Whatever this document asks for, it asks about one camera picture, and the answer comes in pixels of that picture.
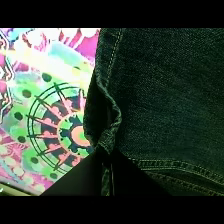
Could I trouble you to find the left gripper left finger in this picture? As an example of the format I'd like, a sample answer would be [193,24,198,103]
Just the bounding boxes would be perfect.
[42,147,113,197]

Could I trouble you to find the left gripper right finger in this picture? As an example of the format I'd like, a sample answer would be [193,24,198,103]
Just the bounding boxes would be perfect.
[112,155,169,197]

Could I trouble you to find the dark jeans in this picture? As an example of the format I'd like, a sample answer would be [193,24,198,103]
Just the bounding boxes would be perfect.
[83,27,224,197]

